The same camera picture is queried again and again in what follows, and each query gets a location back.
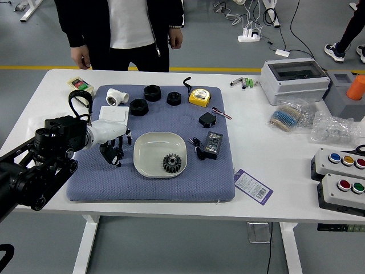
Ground person's right hand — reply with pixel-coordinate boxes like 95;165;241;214
71;45;92;70

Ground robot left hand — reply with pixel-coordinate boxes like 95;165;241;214
92;119;132;168

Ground person's left hand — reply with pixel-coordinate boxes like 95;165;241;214
168;27;184;50

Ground white wall switch plate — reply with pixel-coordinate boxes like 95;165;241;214
98;106;129;126

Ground big black hex nut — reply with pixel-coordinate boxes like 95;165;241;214
144;84;162;102
129;98;149;116

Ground white square plate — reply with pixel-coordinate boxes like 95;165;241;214
133;131;188;179

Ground big black gear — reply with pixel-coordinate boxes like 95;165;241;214
163;153;183;174

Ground small black hex nut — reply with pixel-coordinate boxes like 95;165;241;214
167;91;183;106

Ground three-button control box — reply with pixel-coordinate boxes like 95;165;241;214
310;147;365;183

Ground two-button control box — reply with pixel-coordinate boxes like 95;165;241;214
317;173;365;216

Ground white pipe tee fitting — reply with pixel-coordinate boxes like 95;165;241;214
106;87;129;107

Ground person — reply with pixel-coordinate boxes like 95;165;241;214
54;0;185;72
324;0;365;63

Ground yellow tape measure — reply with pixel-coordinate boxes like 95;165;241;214
183;76;213;108

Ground white desk leg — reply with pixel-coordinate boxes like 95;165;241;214
262;0;282;28
19;0;45;22

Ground white power strip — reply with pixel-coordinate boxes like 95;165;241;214
237;27;263;43

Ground blue-grey cushion mat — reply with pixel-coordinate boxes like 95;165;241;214
66;84;236;203

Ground black digital controller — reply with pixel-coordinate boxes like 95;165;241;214
201;131;224;159

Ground white table leg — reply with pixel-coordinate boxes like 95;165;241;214
279;222;303;274
71;214;100;274

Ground bag of resistors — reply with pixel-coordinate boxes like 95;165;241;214
269;98;307;132

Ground clear bag of screws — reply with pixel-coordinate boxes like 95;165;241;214
296;99;319;129

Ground purple label tag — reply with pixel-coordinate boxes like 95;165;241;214
233;168;274;206

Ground grey foam block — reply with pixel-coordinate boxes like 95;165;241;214
323;70;365;122

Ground clear plastic holder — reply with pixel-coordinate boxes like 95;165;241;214
246;222;271;244

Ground bubble wrap bag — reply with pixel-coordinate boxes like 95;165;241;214
309;110;363;148

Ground orange cylinder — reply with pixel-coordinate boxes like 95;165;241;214
346;74;365;101

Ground black scissors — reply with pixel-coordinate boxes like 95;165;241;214
340;144;365;156

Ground black table control panel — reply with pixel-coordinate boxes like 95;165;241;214
317;224;365;232

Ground beige red-green switch box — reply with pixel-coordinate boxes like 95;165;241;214
67;76;95;108

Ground white cable bundle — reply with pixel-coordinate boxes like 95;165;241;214
225;0;265;30

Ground black servo with wires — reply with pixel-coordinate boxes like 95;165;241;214
198;106;232;128

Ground black probe cable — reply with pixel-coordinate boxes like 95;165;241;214
188;136;206;162

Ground coiled black cable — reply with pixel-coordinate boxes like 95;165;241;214
263;7;279;26

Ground long black cable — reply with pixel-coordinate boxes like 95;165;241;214
267;0;318;59

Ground grey electrical enclosure box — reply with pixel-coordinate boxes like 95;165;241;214
259;58;331;106

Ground black cable under table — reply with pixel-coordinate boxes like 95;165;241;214
266;222;273;274

